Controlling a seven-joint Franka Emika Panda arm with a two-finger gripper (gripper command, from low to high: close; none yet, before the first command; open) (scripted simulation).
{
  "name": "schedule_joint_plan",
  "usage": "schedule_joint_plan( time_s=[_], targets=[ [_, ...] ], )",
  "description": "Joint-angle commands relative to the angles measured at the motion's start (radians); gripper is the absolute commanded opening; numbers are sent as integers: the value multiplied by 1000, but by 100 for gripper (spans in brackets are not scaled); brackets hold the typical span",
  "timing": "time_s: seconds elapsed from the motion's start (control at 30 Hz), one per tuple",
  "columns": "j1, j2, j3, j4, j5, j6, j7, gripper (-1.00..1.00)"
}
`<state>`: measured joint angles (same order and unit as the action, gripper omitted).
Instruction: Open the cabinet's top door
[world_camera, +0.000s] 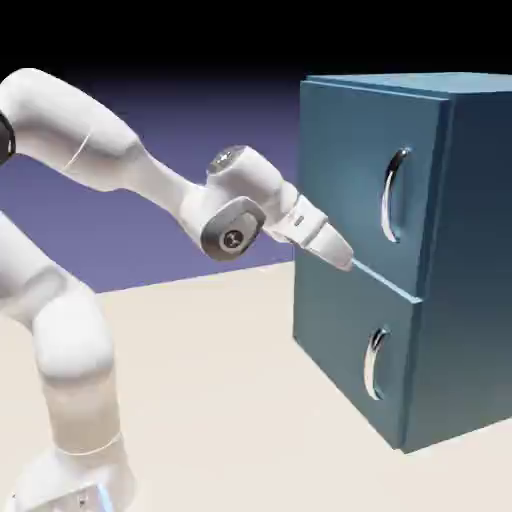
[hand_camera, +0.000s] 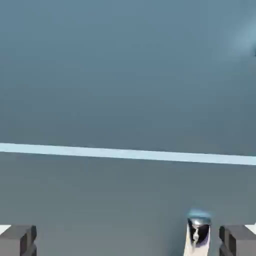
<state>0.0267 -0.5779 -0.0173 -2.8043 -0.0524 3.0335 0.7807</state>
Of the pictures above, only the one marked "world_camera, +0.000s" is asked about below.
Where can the blue cabinet door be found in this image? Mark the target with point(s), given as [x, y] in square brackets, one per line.
[340, 344]
[352, 176]

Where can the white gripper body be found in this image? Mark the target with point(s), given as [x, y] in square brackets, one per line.
[332, 242]

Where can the blue cabinet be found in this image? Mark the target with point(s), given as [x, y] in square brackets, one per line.
[464, 260]

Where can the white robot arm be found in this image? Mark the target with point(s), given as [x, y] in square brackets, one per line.
[100, 144]

